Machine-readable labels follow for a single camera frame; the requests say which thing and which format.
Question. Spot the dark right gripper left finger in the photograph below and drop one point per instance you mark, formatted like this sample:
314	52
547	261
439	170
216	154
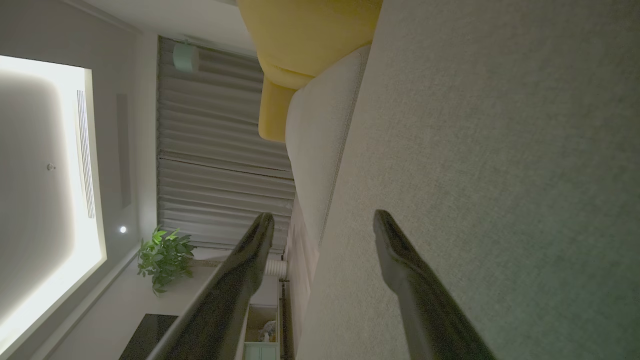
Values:
220	310

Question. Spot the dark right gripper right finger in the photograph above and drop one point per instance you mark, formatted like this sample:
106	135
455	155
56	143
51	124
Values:
425	310

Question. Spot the white shelf cabinet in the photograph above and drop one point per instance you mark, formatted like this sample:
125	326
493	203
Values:
261	350

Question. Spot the white ribbed plant pot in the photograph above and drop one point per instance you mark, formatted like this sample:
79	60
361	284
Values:
276	268

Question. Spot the black flat screen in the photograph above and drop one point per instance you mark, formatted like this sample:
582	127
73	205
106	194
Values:
150	335

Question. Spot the green potted plant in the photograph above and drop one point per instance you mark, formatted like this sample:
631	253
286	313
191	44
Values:
165	257

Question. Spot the grey pleated curtain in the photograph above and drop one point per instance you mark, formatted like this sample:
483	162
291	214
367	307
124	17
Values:
215	150

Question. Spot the grey fabric sofa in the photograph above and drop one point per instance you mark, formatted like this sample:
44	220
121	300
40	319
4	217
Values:
500	150

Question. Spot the light beige sofa cushion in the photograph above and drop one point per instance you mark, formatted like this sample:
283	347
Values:
320	140

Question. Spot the yellow cushion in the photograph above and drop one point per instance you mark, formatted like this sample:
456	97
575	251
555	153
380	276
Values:
274	112
310	35

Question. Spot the white round speaker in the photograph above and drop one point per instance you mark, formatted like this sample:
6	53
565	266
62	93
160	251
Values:
186	56

